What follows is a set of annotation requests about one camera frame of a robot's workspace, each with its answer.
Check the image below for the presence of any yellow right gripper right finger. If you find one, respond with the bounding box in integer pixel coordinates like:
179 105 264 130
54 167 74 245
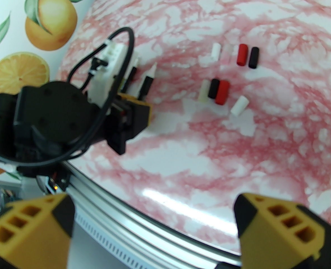
234 194 331 269

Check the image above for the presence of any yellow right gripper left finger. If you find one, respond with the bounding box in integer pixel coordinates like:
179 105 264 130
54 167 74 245
0 194 75 269

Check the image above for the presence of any black marker pen white barrel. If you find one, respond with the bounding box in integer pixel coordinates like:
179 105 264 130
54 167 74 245
122 58 140 93

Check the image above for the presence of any cream pen cap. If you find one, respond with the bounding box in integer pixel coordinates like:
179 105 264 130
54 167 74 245
198 79 211 104

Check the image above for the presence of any black pen cap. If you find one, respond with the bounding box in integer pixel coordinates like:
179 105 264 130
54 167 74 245
248 47 260 69
208 78 220 99

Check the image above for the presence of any red pen cap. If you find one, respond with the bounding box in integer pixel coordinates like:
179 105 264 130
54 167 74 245
236 44 249 66
215 80 230 106

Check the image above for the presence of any white pen cap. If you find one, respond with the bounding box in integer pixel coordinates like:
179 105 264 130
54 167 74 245
210 42 222 61
230 95 250 116

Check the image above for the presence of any translucent pen cap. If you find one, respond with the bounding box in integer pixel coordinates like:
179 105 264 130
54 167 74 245
223 44 235 59

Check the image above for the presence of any pink marble pattern table mat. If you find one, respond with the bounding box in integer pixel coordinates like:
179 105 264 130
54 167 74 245
56 0 331 263

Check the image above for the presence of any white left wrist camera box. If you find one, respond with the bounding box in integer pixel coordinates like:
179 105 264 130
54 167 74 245
88 42 139 108

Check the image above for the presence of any perforated metal cable tray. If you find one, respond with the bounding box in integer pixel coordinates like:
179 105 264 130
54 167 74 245
73 212 160 269

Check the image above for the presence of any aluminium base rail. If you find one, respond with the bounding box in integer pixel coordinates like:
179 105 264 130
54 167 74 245
62 161 242 269

